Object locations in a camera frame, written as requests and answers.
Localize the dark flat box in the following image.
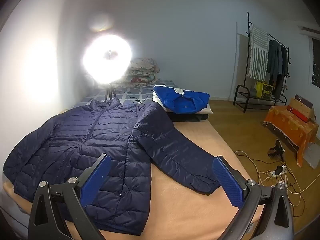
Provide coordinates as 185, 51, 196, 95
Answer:
294, 94, 314, 109

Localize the black hanging garment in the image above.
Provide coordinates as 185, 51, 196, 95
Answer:
275, 44, 290, 99

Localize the folded floral quilt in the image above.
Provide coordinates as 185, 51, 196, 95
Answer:
111, 58, 160, 88

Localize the navy puffer jacket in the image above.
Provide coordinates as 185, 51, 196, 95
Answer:
3, 96, 222, 237

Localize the black cable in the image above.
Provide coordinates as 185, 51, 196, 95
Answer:
124, 92, 153, 104

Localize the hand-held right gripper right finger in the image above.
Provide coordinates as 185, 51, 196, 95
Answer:
212, 155, 295, 240

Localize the dark teal knit sweater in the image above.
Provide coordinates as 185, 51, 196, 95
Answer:
166, 112, 209, 122

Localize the window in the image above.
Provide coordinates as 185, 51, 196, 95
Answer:
309, 37, 320, 89

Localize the cardboard box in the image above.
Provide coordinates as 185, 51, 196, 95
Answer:
289, 97, 317, 123

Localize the beige blanket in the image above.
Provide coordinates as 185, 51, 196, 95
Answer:
2, 120, 263, 240

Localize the orange cloth covered stool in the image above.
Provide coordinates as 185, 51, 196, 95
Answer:
262, 105, 319, 168

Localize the ring light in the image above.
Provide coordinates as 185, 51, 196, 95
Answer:
82, 34, 133, 85

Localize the power strip with cables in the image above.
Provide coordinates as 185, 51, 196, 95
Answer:
234, 150, 313, 195

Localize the dark grey hanging jacket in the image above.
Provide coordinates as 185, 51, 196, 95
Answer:
266, 39, 282, 85

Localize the blue and white jacket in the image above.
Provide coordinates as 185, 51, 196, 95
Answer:
152, 85, 214, 114

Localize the red box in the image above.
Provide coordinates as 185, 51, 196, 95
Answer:
286, 105, 313, 123

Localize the white air conditioner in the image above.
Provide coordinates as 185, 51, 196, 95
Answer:
299, 26, 320, 39

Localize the striped towel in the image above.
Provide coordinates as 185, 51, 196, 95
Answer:
249, 23, 270, 80

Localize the white power strip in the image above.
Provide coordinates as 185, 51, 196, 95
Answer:
266, 165, 287, 179

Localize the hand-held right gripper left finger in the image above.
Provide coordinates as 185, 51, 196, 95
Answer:
28, 153, 112, 240

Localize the black clothes rack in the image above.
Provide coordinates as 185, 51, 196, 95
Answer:
233, 12, 292, 113

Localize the black gadget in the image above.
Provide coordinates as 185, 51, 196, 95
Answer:
267, 140, 285, 159

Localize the grey board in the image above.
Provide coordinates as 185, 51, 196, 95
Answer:
304, 142, 320, 169

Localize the blue checked bedsheet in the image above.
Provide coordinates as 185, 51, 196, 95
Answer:
72, 80, 173, 109

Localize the yellow crate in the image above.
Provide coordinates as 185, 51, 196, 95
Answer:
255, 81, 274, 98

